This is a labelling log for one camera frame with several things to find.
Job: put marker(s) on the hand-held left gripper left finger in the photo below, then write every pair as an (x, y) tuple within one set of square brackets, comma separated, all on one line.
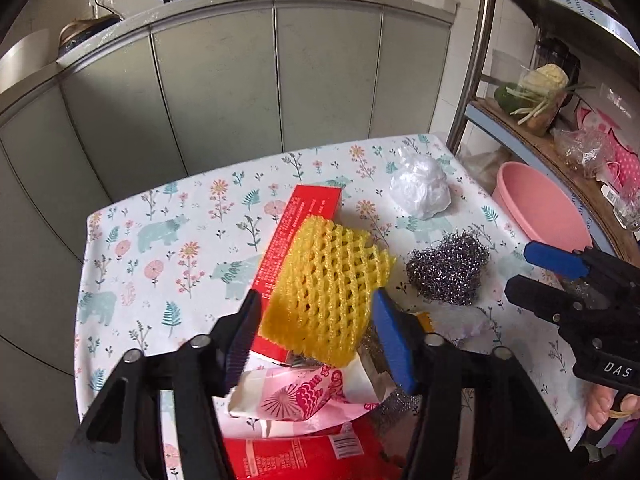
[(245, 340)]

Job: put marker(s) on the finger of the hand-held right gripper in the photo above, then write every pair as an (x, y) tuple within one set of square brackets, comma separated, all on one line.
[(540, 300), (550, 260)]

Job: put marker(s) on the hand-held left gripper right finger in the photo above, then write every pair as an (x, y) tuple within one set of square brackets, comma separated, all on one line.
[(395, 345)]

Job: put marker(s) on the pink printed paper bag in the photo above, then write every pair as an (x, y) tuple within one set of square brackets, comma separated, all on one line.
[(300, 395)]

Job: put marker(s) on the steel wool scrubber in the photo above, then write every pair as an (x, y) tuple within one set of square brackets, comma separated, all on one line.
[(445, 270)]

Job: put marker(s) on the yellow foam fruit net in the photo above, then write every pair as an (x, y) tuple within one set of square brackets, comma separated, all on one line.
[(320, 280)]

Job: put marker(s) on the person's right forearm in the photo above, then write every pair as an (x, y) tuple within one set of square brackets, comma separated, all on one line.
[(626, 432)]

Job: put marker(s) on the person's right hand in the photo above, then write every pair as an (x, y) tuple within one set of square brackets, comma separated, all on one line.
[(602, 407)]

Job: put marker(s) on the pink plastic basin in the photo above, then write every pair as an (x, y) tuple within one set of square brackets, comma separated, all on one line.
[(540, 205)]

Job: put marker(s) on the silver scouring cloth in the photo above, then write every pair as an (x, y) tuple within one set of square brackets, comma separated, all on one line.
[(395, 402)]

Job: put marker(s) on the translucent plastic wrapper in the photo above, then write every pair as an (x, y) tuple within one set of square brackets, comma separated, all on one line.
[(457, 322)]

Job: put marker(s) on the clear glass jar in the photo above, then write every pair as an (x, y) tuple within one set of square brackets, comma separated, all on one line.
[(627, 212)]

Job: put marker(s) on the clear bag of steel wool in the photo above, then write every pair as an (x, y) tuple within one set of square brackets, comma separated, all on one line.
[(585, 152)]

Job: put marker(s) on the floral bear tablecloth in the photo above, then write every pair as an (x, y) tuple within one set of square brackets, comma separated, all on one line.
[(165, 260)]

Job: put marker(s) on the pink dotted bag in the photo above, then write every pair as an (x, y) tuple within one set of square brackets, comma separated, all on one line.
[(627, 160)]

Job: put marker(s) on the red plastic packet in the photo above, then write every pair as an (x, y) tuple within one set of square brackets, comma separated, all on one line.
[(300, 455)]

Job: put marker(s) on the long red carton box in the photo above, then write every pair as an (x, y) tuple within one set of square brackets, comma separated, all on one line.
[(305, 205)]

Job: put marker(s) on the white crumpled plastic bag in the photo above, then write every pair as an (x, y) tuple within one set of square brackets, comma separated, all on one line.
[(420, 185)]

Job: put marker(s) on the green vegetable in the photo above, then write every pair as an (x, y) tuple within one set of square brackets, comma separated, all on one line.
[(510, 100)]

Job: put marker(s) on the pale cabbage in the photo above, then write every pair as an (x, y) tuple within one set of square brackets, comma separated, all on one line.
[(547, 77)]

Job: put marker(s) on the dark blender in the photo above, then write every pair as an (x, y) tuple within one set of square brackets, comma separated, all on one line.
[(550, 52)]

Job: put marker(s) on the metal shelf rack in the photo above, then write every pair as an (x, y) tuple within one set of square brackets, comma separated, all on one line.
[(480, 50)]

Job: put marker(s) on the grey kitchen cabinet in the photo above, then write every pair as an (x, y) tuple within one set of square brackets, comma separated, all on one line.
[(215, 90)]

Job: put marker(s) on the white board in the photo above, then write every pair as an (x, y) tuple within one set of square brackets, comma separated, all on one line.
[(25, 55)]

